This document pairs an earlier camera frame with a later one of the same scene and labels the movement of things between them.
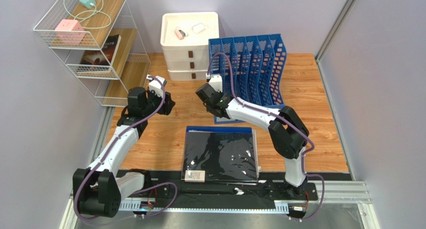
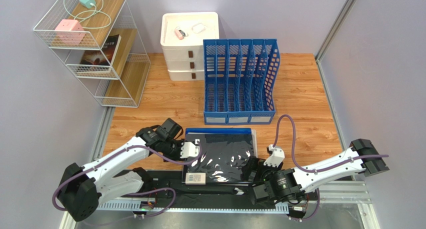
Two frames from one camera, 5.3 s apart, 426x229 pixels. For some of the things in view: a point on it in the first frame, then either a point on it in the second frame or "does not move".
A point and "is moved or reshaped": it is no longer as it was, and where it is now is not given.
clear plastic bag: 198,27 does not move
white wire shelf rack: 95,35 does not move
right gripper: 204,95 → 252,165
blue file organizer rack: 251,67 is moved or reshaped
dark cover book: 106,55 does not move
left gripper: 168,105 → 178,155
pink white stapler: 179,33 does not move
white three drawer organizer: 184,39 does not move
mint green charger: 86,0 does not move
